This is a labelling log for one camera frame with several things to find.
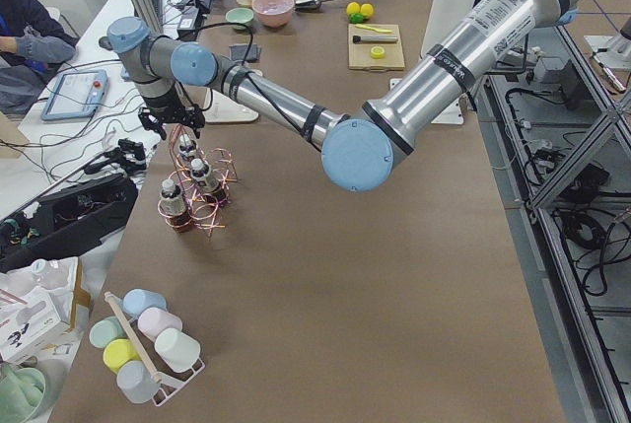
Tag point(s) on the pink cup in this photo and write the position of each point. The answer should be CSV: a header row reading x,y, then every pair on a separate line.
x,y
153,321

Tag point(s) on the white cup rack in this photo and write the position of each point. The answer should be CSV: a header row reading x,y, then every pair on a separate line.
x,y
170,382

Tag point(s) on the steel ice scoop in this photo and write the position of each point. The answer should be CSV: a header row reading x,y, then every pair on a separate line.
x,y
309,5

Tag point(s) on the grey folded cloth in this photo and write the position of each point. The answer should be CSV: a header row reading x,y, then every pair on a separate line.
x,y
243,52

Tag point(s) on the grey cup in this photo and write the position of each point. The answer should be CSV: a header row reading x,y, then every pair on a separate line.
x,y
135,382

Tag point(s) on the green cup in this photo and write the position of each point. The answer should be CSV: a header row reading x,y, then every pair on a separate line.
x,y
103,332

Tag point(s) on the pink bowl with ice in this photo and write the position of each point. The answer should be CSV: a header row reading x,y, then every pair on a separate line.
x,y
273,13

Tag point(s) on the white cup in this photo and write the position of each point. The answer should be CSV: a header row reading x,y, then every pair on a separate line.
x,y
179,350

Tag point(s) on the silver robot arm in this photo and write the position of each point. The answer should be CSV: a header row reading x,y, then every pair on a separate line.
x,y
358,152

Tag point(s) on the blue teach pendant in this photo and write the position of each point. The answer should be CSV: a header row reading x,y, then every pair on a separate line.
x,y
75,94

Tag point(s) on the copper wire bottle basket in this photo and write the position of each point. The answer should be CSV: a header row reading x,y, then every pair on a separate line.
x,y
193,195

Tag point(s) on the steel muddler black tip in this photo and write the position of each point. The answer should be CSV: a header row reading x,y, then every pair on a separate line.
x,y
357,39

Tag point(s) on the blue cup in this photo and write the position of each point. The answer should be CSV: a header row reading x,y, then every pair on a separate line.
x,y
137,301

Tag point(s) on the yellow cup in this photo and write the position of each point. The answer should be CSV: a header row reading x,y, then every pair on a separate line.
x,y
119,352

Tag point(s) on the tea bottle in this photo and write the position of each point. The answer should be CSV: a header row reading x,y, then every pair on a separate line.
x,y
187,150
173,206
207,183

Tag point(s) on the cream serving tray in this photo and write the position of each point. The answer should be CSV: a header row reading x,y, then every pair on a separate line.
x,y
217,109

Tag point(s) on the black tool case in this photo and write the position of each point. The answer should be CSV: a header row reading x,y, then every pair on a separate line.
x,y
67,223

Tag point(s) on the wooden cutting board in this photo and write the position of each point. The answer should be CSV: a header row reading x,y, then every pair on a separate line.
x,y
359,54

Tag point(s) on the seated person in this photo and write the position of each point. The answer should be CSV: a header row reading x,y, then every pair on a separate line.
x,y
33,46

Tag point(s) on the yellow plastic knife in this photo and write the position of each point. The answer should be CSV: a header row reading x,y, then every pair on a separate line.
x,y
374,29

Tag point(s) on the half lemon slice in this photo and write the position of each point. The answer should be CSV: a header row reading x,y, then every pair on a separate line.
x,y
378,52

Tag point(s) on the green bowl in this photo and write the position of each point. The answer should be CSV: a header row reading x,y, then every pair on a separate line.
x,y
240,19

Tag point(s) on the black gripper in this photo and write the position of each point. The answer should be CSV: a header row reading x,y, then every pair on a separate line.
x,y
164,103

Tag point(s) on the green lime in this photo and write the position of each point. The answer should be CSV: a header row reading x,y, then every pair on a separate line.
x,y
367,10

